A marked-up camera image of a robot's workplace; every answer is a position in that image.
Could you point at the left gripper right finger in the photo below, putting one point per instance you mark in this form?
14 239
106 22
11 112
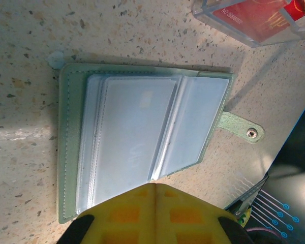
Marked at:
190 223

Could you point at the yellow green candy bag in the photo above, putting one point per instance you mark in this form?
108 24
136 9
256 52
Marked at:
244 217

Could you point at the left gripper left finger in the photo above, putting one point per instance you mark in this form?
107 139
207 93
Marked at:
122 221

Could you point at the red card packet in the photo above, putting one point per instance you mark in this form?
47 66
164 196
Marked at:
302 31

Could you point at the green card holder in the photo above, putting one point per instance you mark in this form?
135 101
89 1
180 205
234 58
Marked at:
71 127

